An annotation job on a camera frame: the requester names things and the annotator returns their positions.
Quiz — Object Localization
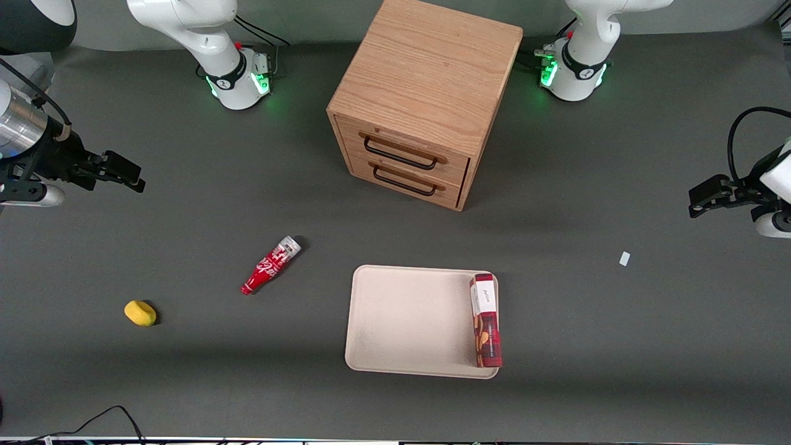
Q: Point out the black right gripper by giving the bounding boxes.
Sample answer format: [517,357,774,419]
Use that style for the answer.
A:
[36,132,146,193]

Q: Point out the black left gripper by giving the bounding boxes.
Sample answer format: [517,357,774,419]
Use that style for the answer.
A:
[688,158,774,219]

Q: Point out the red coke bottle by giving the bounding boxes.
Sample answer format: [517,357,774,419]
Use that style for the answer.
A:
[240,235,302,296]

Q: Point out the beige rectangular tray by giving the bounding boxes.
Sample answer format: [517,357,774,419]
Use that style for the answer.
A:
[344,265,500,379]

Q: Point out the yellow lemon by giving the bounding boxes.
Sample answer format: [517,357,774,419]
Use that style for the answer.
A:
[124,300,158,327]

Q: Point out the wooden drawer front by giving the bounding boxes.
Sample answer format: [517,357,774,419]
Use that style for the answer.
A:
[348,150,465,211]
[336,114,472,188]

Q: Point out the red white snack box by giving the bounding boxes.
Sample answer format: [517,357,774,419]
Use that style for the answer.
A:
[468,273,503,368]

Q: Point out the wooden drawer cabinet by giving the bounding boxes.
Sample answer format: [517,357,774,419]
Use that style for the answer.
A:
[326,0,524,213]

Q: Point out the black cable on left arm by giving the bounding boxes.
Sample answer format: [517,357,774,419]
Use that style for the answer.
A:
[727,106,791,182]

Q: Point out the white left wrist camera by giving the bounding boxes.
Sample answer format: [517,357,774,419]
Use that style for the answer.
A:
[751,206,791,240]

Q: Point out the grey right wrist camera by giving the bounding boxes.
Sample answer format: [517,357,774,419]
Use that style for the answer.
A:
[0,181,66,208]

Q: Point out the black cables at right arm base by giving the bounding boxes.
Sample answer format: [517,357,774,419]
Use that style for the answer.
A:
[234,15,291,49]

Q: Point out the black cables at arm base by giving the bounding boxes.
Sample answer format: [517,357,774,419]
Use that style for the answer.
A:
[518,17,579,70]
[234,15,291,49]

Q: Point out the black cables at left arm base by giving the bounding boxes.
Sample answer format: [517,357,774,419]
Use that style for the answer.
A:
[518,17,579,70]

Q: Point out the black cable at table edge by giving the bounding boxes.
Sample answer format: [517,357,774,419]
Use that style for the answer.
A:
[17,405,146,444]

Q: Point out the black drawer handle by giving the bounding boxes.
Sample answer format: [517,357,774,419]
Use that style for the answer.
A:
[372,166,438,198]
[363,136,439,171]

